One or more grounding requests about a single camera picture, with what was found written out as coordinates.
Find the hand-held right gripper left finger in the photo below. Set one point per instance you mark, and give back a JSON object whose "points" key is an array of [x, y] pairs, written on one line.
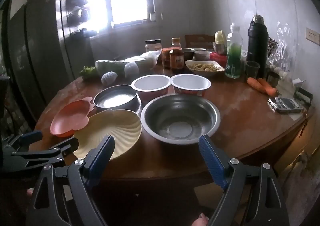
{"points": [[101, 163]]}

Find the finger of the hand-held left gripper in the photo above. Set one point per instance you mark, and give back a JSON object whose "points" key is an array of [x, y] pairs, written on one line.
{"points": [[31, 137], [57, 151]]}

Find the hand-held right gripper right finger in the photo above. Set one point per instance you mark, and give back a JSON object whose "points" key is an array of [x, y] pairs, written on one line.
{"points": [[212, 163]]}

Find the pink apple-shaped plate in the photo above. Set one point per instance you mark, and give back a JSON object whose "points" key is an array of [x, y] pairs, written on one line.
{"points": [[70, 118]]}

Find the cream shell-shaped plate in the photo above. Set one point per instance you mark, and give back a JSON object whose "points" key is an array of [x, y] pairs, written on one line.
{"points": [[112, 126]]}

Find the large steel bowl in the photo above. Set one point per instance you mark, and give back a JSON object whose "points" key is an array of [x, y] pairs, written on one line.
{"points": [[180, 116]]}

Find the round steel pan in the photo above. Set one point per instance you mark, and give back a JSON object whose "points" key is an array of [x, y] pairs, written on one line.
{"points": [[115, 98]]}

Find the red paper noodle bowl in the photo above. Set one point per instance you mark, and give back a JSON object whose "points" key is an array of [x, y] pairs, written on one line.
{"points": [[191, 82], [150, 83]]}

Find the green lettuce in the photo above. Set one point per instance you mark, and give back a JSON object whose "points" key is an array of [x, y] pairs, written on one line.
{"points": [[88, 72]]}

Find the fruit in white foam net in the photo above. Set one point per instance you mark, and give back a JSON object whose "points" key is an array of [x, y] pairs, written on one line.
{"points": [[109, 77], [131, 69]]}

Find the orange carrot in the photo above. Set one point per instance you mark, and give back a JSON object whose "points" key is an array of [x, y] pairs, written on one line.
{"points": [[269, 88], [255, 84]]}

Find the silver electronic device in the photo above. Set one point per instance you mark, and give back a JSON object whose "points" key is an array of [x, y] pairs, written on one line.
{"points": [[286, 105]]}

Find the dark refrigerator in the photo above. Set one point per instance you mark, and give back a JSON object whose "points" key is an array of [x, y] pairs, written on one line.
{"points": [[37, 41]]}

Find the white oval dish with food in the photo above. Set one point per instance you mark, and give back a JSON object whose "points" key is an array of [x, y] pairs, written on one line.
{"points": [[205, 67]]}

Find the wrapped napa cabbage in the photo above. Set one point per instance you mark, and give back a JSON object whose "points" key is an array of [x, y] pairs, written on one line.
{"points": [[112, 66]]}

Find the small steel mug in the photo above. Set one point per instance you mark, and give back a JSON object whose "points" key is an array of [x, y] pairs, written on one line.
{"points": [[273, 79]]}

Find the green liquid plastic bottle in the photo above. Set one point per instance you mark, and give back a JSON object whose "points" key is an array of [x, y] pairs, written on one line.
{"points": [[233, 61]]}

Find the red box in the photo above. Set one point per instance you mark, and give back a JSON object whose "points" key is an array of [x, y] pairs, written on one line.
{"points": [[218, 57]]}

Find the white ceramic bowl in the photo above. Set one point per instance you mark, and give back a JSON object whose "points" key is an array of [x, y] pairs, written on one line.
{"points": [[202, 55]]}

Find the small steel bowl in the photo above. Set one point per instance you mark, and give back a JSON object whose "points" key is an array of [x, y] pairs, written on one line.
{"points": [[188, 53]]}

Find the sauce jar with red lid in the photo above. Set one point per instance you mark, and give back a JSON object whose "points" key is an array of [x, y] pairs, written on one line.
{"points": [[165, 59]]}

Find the steel cup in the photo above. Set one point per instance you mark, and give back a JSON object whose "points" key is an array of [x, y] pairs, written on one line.
{"points": [[220, 48]]}

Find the wooden chair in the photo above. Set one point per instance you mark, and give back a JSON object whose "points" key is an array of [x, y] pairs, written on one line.
{"points": [[200, 39]]}

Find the yellow lidded cup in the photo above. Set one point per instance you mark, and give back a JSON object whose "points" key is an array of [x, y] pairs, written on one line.
{"points": [[220, 36]]}

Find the clear jar with black lid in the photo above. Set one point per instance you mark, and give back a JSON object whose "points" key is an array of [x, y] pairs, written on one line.
{"points": [[153, 47]]}

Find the black storage rack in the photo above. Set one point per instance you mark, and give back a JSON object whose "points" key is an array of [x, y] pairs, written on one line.
{"points": [[72, 13]]}

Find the black thermos flask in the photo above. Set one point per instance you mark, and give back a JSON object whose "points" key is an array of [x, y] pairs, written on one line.
{"points": [[257, 41]]}

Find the clear plastic bag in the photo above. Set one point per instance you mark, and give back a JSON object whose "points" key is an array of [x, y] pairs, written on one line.
{"points": [[281, 41]]}

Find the white wall outlet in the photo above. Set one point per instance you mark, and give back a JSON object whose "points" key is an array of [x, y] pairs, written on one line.
{"points": [[312, 36]]}

